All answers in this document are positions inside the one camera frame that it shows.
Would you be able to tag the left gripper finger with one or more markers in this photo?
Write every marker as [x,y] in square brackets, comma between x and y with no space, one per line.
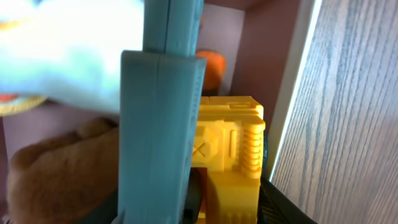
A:
[276,208]

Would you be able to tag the yellow toy excavator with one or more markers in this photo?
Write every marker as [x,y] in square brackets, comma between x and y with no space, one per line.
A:
[186,137]

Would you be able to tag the brown plush block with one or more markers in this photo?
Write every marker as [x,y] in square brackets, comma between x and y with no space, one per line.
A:
[64,178]

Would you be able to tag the white plush duck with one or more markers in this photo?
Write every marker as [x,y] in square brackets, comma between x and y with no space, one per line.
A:
[107,56]

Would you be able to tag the white box pink inside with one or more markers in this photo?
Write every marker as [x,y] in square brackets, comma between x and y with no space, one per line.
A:
[267,42]

